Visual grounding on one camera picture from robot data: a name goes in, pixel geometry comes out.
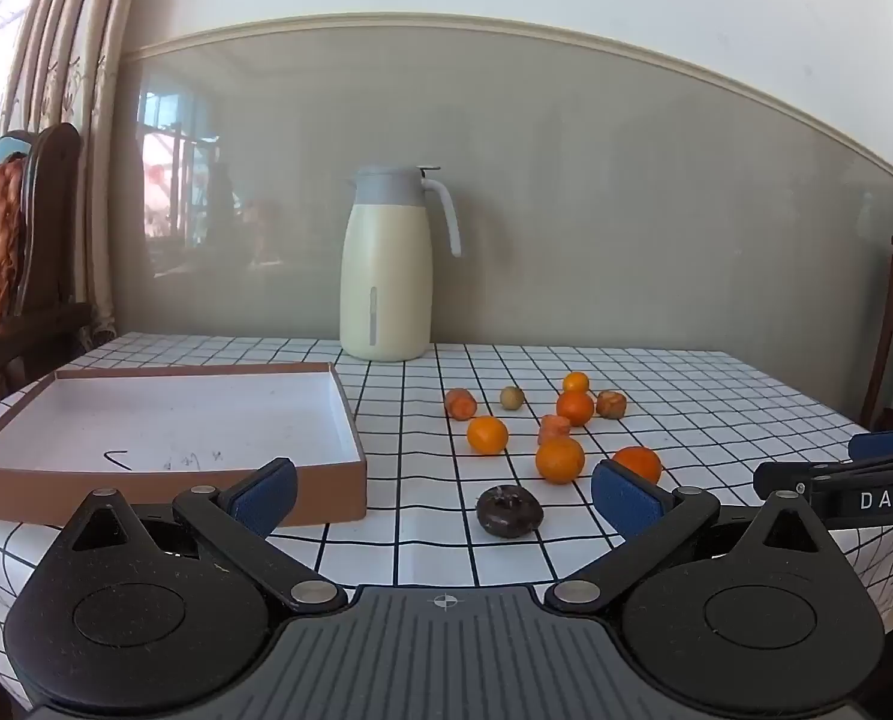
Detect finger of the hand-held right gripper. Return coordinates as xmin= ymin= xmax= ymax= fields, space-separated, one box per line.
xmin=848 ymin=426 xmax=893 ymax=466
xmin=753 ymin=457 xmax=863 ymax=500

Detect white checkered tablecloth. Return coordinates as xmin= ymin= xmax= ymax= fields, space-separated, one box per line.
xmin=0 ymin=334 xmax=893 ymax=691

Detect cream thermos jug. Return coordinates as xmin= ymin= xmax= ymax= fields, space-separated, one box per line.
xmin=339 ymin=163 xmax=462 ymax=362

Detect chocolate doughnut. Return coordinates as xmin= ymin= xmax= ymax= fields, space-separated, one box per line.
xmin=476 ymin=485 xmax=545 ymax=539

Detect brown cardboard box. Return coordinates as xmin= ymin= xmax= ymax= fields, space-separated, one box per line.
xmin=0 ymin=362 xmax=368 ymax=526

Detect beige curtain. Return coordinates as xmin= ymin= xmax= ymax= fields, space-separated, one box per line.
xmin=0 ymin=0 xmax=155 ymax=350

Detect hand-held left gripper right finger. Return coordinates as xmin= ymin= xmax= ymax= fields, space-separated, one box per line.
xmin=543 ymin=457 xmax=857 ymax=612

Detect dark wooden armchair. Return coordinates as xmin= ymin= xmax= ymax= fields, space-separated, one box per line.
xmin=0 ymin=122 xmax=95 ymax=421

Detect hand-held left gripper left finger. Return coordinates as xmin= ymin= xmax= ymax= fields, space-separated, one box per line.
xmin=37 ymin=456 xmax=350 ymax=612

